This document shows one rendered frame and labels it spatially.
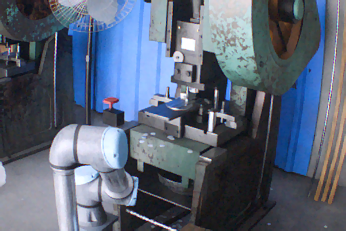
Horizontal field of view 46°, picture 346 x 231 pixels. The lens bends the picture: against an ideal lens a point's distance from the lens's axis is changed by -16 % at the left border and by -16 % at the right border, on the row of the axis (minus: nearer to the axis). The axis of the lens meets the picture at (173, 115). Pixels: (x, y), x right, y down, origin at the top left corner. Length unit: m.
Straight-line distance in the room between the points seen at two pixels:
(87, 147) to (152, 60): 2.57
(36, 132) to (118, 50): 1.07
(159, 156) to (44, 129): 1.64
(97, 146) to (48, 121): 2.36
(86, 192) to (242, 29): 0.84
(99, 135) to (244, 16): 0.66
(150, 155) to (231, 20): 0.86
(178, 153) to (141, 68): 1.89
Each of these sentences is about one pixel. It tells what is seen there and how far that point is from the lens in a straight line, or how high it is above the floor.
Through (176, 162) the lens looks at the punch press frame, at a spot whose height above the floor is 0.56.
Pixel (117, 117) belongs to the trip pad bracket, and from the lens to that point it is 2.28.
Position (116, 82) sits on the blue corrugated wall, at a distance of 4.11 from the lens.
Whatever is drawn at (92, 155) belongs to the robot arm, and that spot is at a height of 0.91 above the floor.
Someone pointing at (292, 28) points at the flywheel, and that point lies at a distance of 2.26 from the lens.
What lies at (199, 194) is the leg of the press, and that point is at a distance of 2.06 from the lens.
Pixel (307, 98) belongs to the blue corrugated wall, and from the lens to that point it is 3.23.
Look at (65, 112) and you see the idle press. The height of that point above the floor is 0.22.
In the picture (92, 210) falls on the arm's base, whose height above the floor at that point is 0.52.
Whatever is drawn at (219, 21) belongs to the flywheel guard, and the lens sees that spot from 1.69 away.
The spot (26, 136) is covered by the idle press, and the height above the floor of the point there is 0.13.
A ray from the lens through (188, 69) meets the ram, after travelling 2.14.
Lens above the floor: 1.47
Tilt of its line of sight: 20 degrees down
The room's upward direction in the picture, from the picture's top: 3 degrees clockwise
